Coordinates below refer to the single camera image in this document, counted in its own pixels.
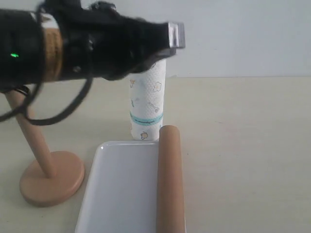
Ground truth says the printed white paper towel roll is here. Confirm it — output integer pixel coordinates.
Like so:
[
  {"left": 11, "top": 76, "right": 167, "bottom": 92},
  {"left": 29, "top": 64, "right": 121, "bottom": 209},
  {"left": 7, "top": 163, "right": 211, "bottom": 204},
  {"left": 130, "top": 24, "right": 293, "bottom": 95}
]
[{"left": 129, "top": 59, "right": 166, "bottom": 141}]

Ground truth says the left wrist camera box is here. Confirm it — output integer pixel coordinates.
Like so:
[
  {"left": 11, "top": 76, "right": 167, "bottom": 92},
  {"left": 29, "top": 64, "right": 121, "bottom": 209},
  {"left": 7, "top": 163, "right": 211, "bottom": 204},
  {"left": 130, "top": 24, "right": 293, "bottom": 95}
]
[{"left": 168, "top": 22, "right": 186, "bottom": 49}]

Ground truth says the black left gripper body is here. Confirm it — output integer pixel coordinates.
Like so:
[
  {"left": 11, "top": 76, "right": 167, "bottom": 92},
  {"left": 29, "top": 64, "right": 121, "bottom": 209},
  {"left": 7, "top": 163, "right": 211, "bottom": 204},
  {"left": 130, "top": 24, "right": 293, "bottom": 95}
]
[{"left": 57, "top": 1, "right": 169, "bottom": 81}]

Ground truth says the wooden paper towel holder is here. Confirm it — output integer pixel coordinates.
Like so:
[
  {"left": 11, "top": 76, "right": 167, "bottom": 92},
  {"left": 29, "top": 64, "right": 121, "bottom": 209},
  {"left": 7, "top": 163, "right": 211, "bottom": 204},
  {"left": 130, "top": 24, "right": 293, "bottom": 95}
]
[{"left": 4, "top": 91, "right": 86, "bottom": 208}]

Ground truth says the white rectangular plastic tray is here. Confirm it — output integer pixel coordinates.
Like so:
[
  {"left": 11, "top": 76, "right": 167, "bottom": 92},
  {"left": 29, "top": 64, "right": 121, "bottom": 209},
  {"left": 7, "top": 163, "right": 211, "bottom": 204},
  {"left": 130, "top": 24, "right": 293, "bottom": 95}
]
[{"left": 75, "top": 140, "right": 159, "bottom": 233}]

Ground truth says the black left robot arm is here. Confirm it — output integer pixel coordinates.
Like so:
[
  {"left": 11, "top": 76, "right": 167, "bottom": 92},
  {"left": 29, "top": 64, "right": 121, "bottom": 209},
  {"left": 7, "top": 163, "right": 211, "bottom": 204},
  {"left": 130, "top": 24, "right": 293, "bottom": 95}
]
[{"left": 0, "top": 0, "right": 170, "bottom": 87}]

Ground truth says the brown cardboard tube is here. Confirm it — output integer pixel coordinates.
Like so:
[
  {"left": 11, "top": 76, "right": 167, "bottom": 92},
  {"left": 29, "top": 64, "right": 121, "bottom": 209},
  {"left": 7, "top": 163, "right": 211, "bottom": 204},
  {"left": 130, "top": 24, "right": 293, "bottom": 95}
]
[{"left": 156, "top": 125, "right": 186, "bottom": 233}]

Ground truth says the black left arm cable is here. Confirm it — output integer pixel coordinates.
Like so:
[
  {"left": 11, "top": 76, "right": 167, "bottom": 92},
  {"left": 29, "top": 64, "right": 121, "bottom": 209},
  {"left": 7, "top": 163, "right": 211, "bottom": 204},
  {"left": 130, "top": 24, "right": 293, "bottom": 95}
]
[{"left": 0, "top": 76, "right": 94, "bottom": 127}]

